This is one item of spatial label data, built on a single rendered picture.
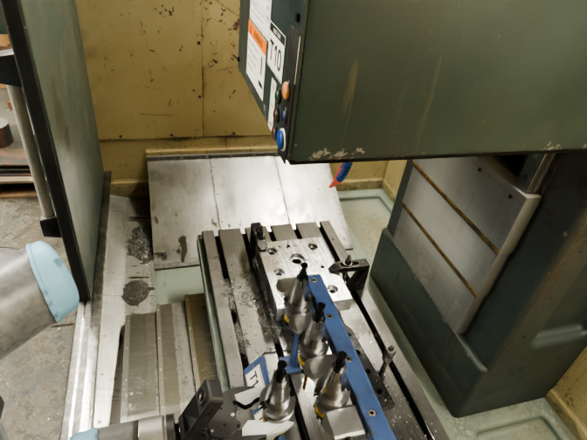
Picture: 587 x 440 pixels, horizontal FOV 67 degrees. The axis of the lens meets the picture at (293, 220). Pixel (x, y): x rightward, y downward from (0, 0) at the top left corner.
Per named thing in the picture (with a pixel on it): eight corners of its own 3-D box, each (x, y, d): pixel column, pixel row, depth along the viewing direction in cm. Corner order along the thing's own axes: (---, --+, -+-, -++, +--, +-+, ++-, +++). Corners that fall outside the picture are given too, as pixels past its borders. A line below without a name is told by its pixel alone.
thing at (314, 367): (307, 384, 82) (308, 381, 81) (300, 360, 86) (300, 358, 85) (343, 378, 84) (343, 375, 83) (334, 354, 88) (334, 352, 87)
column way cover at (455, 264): (454, 338, 134) (526, 198, 104) (387, 239, 170) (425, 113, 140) (468, 335, 136) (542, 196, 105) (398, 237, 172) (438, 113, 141)
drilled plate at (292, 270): (275, 320, 127) (277, 308, 124) (255, 254, 149) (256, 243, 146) (349, 309, 134) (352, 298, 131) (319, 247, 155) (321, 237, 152)
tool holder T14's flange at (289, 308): (313, 318, 95) (314, 310, 94) (285, 319, 94) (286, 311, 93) (308, 297, 100) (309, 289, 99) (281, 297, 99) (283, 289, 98)
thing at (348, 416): (328, 443, 73) (328, 440, 73) (317, 413, 77) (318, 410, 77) (366, 434, 75) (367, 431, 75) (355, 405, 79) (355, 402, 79)
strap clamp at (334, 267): (326, 294, 143) (334, 259, 134) (323, 286, 146) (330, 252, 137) (363, 289, 147) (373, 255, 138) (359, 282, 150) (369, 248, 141)
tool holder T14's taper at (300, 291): (310, 307, 95) (314, 285, 91) (289, 307, 94) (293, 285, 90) (307, 292, 98) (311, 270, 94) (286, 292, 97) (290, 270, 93)
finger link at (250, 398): (276, 392, 87) (231, 412, 83) (278, 375, 83) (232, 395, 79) (283, 406, 85) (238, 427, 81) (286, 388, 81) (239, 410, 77)
